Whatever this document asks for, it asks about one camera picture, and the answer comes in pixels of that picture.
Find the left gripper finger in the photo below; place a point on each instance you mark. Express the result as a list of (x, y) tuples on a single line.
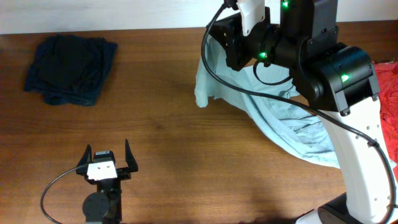
[(86, 157), (130, 160)]

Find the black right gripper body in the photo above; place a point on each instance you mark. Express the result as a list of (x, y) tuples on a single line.
[(259, 45)]

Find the light blue t-shirt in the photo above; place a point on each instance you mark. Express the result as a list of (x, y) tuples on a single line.
[(296, 131)]

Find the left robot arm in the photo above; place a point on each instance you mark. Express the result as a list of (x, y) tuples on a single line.
[(103, 206)]

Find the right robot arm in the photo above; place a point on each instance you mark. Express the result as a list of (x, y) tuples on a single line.
[(339, 83)]

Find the folded dark navy garment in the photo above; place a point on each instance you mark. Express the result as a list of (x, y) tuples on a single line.
[(70, 69)]

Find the red t-shirt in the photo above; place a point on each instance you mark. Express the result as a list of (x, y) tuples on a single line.
[(387, 79)]

